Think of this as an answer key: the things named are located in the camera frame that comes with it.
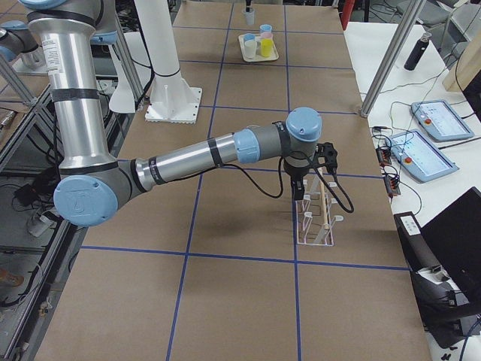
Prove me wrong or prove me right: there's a blue ikea cup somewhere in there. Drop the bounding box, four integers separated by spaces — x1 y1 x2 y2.
243 33 256 42
259 24 272 34

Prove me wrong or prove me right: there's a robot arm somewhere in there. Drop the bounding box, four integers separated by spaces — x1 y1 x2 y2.
17 1 322 227

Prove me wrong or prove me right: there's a pale green ikea cup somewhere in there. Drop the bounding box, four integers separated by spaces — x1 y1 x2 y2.
242 9 255 26

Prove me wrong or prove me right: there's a yellow ikea cup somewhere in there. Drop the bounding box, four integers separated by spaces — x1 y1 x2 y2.
260 39 274 58

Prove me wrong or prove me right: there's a beige plastic tray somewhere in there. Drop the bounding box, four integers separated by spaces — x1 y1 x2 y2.
238 33 279 62

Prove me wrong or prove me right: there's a black usb hub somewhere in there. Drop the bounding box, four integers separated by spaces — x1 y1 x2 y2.
376 147 392 166

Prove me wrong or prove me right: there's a near teach pendant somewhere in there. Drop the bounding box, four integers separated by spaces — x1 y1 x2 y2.
386 129 459 183

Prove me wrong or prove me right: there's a teach pendant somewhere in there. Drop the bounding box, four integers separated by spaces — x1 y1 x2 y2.
386 129 459 183
410 99 474 142

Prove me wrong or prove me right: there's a far teach pendant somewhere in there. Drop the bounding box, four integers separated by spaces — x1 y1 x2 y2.
410 99 474 142

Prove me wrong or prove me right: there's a black laptop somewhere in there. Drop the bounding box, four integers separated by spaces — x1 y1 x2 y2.
421 187 481 302

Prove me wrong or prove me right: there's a black water bottle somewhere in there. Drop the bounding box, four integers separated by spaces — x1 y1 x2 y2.
404 32 432 71

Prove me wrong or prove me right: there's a cardboard box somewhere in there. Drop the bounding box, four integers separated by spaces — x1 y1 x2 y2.
443 32 481 92

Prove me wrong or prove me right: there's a white wire cup rack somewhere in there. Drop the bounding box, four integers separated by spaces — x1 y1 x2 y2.
295 175 344 247

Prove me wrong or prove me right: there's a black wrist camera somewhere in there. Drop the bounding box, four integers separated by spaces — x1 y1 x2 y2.
315 142 337 175

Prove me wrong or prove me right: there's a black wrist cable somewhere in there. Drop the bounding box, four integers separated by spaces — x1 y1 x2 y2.
225 152 356 214

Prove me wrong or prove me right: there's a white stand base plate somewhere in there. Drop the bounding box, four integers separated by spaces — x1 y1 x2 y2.
145 73 202 124

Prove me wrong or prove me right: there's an aluminium frame post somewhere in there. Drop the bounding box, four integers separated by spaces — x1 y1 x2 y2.
359 0 425 118

